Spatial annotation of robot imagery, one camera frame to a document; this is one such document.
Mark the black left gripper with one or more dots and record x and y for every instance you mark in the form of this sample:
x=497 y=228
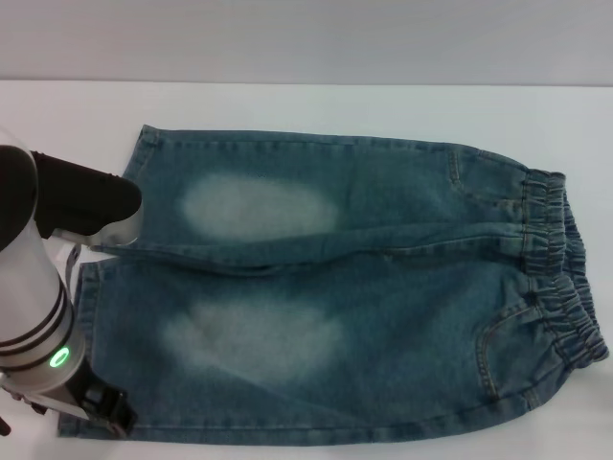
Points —
x=86 y=385

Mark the blue denim shorts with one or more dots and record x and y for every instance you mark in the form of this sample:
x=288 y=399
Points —
x=364 y=306

